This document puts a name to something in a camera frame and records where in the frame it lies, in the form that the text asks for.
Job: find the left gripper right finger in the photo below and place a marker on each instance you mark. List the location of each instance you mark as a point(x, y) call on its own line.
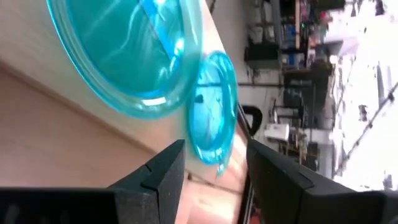
point(295, 193)

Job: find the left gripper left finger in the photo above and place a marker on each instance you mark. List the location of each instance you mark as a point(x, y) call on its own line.
point(155, 186)

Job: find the translucent blue plastic plate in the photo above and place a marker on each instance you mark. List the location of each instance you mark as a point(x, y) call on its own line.
point(211, 109)
point(124, 46)

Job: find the black-framed wooden board shelf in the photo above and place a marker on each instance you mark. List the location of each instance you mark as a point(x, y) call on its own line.
point(31, 37)

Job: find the white background box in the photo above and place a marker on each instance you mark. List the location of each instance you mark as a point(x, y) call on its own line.
point(276, 132)

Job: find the cluttered background storage rack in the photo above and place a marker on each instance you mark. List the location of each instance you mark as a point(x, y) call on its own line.
point(295, 62)

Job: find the black frame corner bracket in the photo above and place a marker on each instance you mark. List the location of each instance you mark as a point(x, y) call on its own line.
point(256, 116)

